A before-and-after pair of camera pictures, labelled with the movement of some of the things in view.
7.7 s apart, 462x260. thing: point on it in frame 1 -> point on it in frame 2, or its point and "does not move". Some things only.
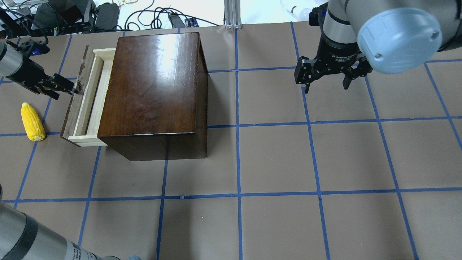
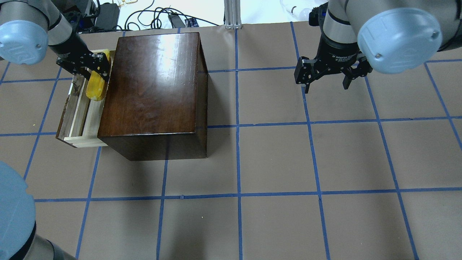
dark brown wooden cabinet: (155, 104) does not move
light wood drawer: (82, 123) does not move
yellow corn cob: (34, 127) -> (95, 88)
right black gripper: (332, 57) does not move
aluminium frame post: (232, 14) does not move
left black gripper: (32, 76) -> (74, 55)
